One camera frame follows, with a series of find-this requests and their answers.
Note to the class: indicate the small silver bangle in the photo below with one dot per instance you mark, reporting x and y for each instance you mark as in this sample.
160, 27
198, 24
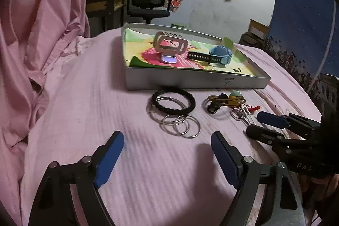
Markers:
194, 120
164, 121

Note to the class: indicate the small red charm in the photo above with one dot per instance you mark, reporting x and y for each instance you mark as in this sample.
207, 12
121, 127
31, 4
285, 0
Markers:
254, 108

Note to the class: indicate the large silver bangle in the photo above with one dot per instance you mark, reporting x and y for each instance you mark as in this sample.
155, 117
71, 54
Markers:
151, 114

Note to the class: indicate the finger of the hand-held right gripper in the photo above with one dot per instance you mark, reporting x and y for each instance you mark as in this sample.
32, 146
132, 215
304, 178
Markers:
272, 120
262, 134

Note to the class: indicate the green plastic stool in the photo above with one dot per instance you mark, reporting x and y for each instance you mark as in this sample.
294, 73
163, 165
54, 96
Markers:
178, 25

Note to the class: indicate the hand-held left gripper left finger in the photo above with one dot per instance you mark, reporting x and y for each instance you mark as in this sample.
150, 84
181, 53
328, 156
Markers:
108, 162

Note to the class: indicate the white box tray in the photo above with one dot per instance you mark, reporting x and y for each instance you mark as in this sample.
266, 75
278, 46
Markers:
172, 80

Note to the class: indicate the pink bed sheet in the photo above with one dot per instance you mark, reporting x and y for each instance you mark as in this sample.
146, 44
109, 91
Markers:
132, 149

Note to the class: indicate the blue starry curtain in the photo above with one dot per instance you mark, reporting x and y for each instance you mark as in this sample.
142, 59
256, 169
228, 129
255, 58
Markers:
299, 16

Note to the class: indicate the small black hairpin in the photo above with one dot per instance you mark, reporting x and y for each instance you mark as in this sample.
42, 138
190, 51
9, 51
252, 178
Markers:
236, 70

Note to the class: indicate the pink curtain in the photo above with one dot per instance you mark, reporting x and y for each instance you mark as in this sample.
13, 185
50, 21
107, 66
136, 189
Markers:
39, 3

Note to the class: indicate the brown hair band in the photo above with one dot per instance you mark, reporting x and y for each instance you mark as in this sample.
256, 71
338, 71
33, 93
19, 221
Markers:
212, 97

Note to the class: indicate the colourful paper lining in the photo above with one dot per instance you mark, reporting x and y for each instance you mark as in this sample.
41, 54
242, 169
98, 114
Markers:
137, 48

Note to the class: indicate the cardboard box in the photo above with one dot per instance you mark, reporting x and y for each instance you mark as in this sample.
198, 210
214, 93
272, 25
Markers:
258, 28

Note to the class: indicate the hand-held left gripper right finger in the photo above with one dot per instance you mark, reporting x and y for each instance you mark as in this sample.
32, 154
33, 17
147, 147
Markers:
225, 159

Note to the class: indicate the yellow bead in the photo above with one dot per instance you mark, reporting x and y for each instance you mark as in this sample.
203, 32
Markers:
233, 101

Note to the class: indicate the person's right hand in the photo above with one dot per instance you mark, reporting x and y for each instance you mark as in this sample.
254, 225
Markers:
317, 185

